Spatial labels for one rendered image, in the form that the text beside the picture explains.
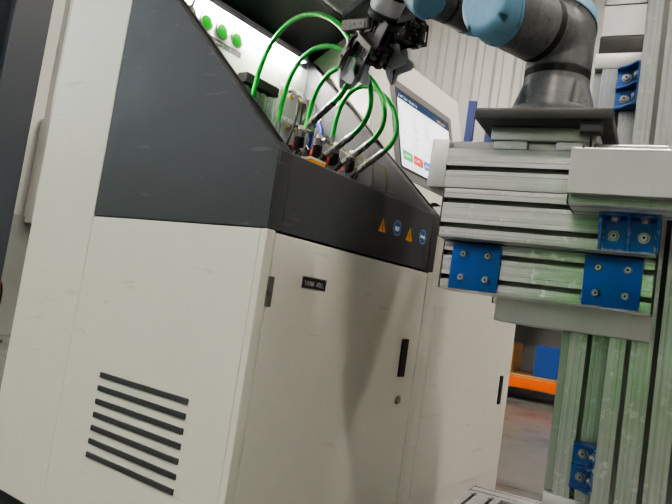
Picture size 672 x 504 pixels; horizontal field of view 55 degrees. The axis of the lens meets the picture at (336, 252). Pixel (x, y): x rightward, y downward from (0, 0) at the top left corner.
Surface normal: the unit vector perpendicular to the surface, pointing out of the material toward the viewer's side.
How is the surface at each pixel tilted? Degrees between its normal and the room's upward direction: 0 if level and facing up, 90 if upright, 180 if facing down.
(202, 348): 90
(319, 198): 90
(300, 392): 90
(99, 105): 90
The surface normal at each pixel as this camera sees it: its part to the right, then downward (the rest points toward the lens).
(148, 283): -0.58, -0.15
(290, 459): 0.80, 0.07
